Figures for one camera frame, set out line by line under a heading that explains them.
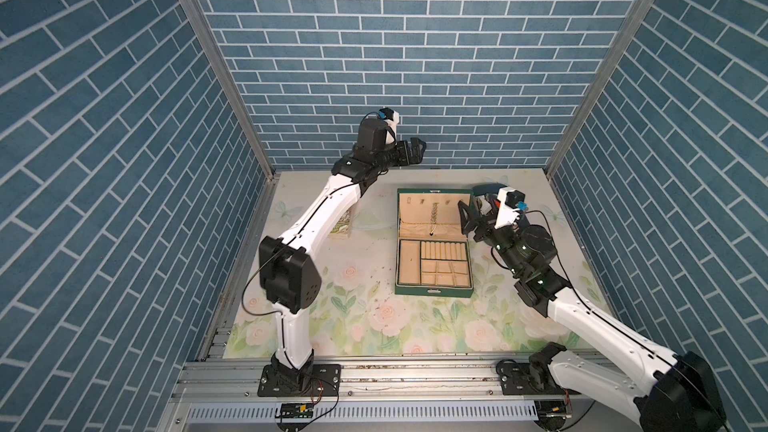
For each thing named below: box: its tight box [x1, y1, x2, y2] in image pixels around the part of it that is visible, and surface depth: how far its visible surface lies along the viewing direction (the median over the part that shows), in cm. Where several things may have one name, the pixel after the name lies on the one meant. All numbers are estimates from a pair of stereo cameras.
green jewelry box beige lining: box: [395, 188, 475, 298], surface depth 93 cm
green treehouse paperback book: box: [329, 208, 351, 239], surface depth 101 cm
